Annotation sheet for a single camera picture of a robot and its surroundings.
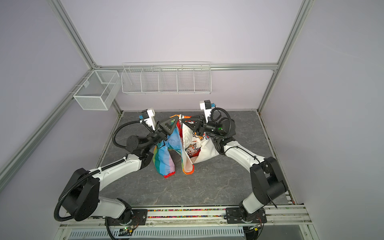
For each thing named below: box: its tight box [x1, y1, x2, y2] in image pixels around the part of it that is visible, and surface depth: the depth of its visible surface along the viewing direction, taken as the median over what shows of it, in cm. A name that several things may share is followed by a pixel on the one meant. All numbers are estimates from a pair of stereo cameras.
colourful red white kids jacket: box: [153, 114, 219, 178], surface depth 82 cm
